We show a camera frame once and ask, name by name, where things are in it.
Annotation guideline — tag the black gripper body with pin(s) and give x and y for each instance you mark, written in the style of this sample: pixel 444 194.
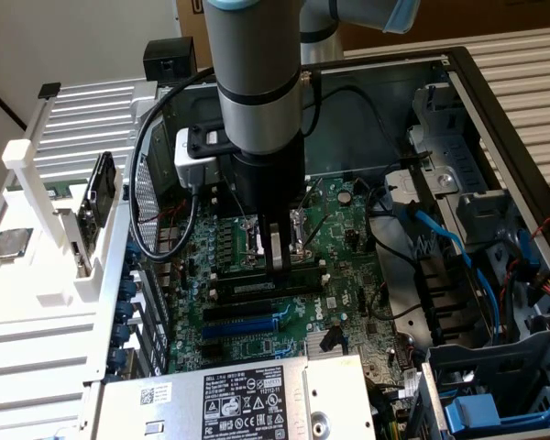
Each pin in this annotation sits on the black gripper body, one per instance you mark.
pixel 270 183

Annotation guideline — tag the green RAM stick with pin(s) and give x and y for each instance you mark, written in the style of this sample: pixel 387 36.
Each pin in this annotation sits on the green RAM stick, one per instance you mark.
pixel 256 288
pixel 64 189

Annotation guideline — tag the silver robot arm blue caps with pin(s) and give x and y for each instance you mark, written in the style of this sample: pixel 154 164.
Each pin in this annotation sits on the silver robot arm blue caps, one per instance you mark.
pixel 256 69

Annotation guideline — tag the thin metal locking lever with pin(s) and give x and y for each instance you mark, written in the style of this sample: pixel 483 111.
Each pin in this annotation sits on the thin metal locking lever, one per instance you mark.
pixel 240 210
pixel 311 194

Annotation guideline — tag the green Dell motherboard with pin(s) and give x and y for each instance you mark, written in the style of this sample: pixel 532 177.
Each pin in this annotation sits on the green Dell motherboard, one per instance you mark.
pixel 348 275

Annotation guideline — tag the round coin battery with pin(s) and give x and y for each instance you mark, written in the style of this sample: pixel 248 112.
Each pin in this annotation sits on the round coin battery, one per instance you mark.
pixel 345 197

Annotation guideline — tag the long black expansion slot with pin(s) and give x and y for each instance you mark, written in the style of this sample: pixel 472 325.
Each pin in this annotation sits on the long black expansion slot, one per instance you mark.
pixel 236 312

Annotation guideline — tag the open grey PC case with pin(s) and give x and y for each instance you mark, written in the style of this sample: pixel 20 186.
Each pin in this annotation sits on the open grey PC case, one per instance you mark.
pixel 348 137

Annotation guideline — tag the blue expansion slot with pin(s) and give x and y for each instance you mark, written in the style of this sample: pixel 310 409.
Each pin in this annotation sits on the blue expansion slot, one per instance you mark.
pixel 238 328

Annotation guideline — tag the silver finned heat sink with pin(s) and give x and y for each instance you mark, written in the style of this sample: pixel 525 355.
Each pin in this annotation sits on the silver finned heat sink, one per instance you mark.
pixel 323 341

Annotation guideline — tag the short black expansion slot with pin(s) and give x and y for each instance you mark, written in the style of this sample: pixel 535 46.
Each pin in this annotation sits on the short black expansion slot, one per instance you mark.
pixel 211 351

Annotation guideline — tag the blue card retention clip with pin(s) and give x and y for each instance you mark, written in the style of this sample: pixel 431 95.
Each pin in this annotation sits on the blue card retention clip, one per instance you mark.
pixel 120 334
pixel 125 311
pixel 127 288
pixel 134 253
pixel 117 359

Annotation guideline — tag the black plastic box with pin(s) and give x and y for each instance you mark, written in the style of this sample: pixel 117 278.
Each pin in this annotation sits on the black plastic box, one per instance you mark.
pixel 169 57

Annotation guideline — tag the black disk drive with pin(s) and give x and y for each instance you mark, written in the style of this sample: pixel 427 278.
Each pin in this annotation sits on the black disk drive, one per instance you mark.
pixel 102 190

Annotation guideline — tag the cardboard box with Universal print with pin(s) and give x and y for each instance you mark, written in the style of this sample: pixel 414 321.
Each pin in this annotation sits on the cardboard box with Universal print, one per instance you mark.
pixel 190 27

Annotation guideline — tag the black fan shroud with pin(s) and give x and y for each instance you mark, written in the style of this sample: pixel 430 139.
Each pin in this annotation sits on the black fan shroud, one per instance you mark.
pixel 449 298

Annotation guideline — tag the silver power supply with labels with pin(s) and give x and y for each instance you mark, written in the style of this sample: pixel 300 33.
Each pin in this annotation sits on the silver power supply with labels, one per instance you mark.
pixel 188 403

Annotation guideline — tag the white parts rack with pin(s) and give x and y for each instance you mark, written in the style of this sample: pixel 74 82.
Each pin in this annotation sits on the white parts rack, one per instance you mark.
pixel 50 293

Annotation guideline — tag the blue-grey disk bay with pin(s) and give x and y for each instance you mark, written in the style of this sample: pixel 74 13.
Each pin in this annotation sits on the blue-grey disk bay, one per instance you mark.
pixel 486 366

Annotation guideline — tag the plain brown cardboard box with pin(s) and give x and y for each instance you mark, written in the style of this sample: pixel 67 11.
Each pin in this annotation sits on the plain brown cardboard box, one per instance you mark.
pixel 463 18

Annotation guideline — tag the silver CPU chip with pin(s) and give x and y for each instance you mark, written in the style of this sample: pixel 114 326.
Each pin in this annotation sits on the silver CPU chip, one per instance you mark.
pixel 12 245

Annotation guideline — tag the CPU socket with metal frame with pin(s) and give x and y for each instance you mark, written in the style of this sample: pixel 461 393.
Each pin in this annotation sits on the CPU socket with metal frame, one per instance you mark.
pixel 252 238

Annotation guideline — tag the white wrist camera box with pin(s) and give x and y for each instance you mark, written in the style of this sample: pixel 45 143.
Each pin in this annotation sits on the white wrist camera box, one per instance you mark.
pixel 197 158

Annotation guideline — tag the graphics card with metal bracket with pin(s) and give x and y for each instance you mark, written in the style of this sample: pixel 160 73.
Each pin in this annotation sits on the graphics card with metal bracket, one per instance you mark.
pixel 86 243

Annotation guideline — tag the black cap on rack post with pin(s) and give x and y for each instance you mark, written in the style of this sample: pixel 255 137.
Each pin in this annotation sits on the black cap on rack post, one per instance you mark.
pixel 48 90

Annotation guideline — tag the blue plastic disk bracket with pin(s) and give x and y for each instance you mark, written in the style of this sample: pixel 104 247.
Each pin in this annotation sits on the blue plastic disk bracket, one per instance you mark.
pixel 472 412

